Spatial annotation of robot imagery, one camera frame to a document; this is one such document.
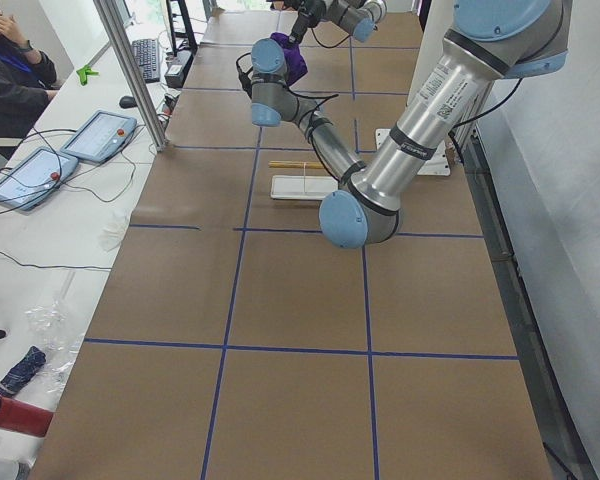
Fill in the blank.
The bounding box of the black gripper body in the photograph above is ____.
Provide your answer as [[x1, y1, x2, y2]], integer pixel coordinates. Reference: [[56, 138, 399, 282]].
[[291, 11, 316, 36]]

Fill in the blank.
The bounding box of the purple towel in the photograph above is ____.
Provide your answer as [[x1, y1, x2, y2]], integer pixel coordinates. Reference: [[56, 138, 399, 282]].
[[270, 32, 308, 86]]

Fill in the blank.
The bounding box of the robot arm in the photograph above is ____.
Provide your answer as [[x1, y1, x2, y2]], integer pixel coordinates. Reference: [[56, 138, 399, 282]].
[[249, 1, 571, 249], [283, 0, 387, 44]]

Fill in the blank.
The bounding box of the white towel rack base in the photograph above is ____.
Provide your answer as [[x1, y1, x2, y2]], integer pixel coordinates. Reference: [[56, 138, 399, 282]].
[[270, 175, 338, 201]]

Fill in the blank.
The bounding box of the black box with label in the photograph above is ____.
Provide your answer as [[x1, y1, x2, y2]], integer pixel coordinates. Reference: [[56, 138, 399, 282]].
[[164, 50, 193, 89]]

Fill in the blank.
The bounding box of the black keyboard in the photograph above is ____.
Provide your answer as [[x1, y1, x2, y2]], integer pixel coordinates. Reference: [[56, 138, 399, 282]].
[[131, 38, 161, 83]]

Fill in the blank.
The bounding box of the black computer mouse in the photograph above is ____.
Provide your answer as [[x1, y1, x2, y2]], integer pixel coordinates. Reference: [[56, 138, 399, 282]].
[[119, 96, 137, 109]]

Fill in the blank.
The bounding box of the green clamp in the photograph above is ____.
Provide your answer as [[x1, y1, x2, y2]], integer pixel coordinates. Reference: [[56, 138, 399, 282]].
[[76, 65, 99, 86]]

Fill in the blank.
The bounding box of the teach pendant tablet far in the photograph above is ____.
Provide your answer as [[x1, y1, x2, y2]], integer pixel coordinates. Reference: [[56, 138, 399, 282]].
[[60, 110, 137, 164]]

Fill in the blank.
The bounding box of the teach pendant tablet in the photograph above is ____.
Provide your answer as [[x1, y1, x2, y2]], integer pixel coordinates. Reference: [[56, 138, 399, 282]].
[[60, 110, 137, 164], [0, 147, 79, 211]]

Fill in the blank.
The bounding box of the seated person in black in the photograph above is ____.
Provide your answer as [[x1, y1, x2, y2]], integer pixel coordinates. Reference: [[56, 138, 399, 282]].
[[0, 12, 57, 138]]

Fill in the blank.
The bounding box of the teach pendant tablet near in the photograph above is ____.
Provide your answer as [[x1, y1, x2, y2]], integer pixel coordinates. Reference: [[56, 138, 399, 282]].
[[0, 147, 79, 211]]

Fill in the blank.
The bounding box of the clear plastic wrap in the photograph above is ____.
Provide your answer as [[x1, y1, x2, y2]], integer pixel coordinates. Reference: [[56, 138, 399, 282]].
[[25, 270, 86, 401]]

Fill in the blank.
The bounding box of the dark blue folded cloth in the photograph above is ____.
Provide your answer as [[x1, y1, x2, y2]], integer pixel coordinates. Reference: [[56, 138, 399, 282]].
[[0, 346, 46, 398]]

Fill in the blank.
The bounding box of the red cylinder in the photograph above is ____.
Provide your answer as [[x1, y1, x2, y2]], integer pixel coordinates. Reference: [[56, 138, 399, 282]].
[[0, 396, 54, 438]]

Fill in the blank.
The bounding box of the grey aluminium frame post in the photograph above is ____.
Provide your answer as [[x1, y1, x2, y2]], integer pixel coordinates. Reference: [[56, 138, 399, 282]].
[[93, 0, 167, 152]]

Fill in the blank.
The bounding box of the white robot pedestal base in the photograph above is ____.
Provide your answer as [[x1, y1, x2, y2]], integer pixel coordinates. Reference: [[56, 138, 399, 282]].
[[375, 128, 451, 176]]

